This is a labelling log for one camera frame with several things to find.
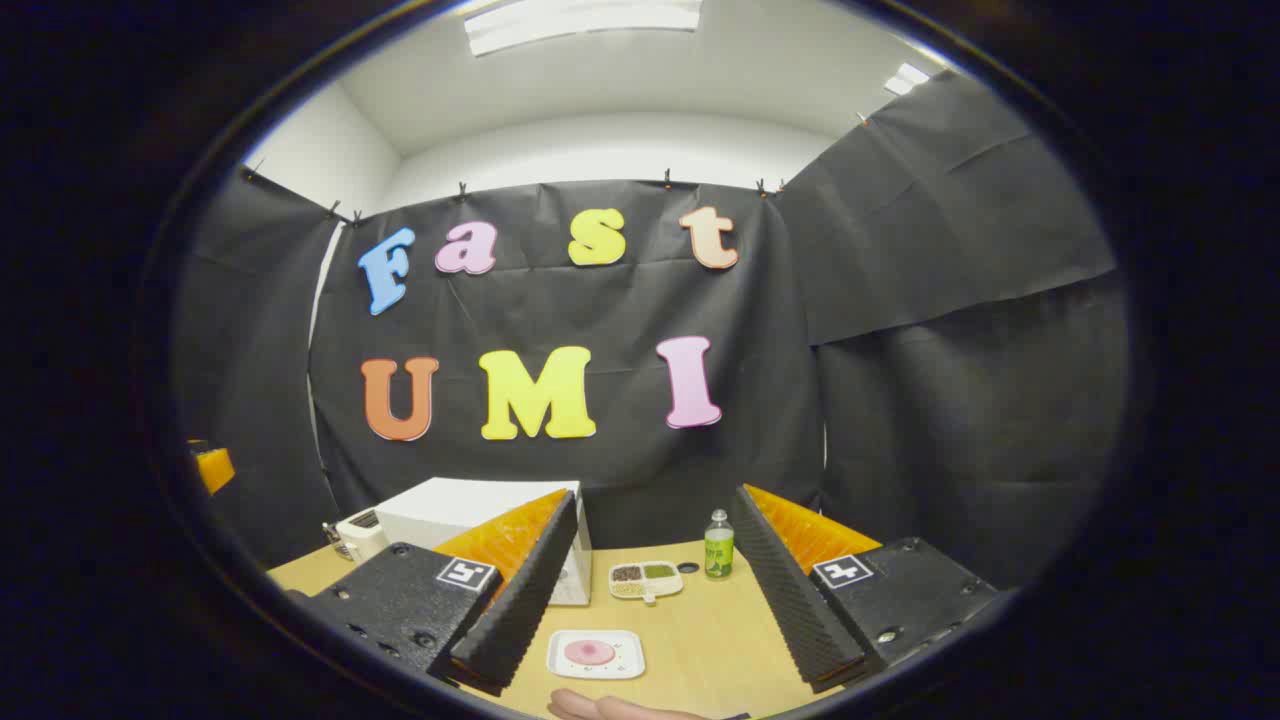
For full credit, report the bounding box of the white square plate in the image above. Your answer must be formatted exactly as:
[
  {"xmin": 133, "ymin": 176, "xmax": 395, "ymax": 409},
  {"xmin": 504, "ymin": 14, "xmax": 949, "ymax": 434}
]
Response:
[{"xmin": 546, "ymin": 629, "xmax": 646, "ymax": 681}]

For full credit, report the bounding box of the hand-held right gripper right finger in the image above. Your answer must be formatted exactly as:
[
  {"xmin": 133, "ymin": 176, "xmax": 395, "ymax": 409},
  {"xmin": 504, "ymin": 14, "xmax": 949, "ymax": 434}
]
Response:
[{"xmin": 733, "ymin": 484, "xmax": 1001, "ymax": 693}]

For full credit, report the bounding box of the white toaster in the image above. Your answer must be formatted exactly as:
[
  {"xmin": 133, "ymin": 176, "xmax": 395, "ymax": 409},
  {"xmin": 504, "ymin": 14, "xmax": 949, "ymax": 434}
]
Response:
[{"xmin": 322, "ymin": 508, "xmax": 389, "ymax": 563}]

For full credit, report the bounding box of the white divided dish with beans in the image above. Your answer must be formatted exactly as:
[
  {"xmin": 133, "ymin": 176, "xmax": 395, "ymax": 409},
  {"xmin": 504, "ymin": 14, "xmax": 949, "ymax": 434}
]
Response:
[{"xmin": 608, "ymin": 561, "xmax": 685, "ymax": 604}]

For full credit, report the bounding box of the green label drink bottle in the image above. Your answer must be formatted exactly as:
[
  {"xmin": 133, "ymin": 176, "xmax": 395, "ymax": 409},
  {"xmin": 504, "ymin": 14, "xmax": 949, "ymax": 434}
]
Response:
[{"xmin": 704, "ymin": 509, "xmax": 735, "ymax": 580}]

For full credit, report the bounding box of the long ceiling light panel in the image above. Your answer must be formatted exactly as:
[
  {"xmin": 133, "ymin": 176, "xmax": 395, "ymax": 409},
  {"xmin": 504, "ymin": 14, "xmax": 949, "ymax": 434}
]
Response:
[{"xmin": 463, "ymin": 0, "xmax": 704, "ymax": 58}]

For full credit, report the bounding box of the white microwave oven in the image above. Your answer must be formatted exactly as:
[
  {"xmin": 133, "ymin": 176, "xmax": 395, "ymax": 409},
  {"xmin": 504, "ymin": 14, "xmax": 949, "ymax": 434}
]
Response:
[{"xmin": 375, "ymin": 477, "xmax": 593, "ymax": 607}]

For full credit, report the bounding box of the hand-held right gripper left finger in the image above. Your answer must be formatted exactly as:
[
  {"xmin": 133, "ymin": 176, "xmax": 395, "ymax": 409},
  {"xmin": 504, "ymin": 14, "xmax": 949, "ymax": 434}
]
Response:
[{"xmin": 290, "ymin": 489, "xmax": 581, "ymax": 698}]

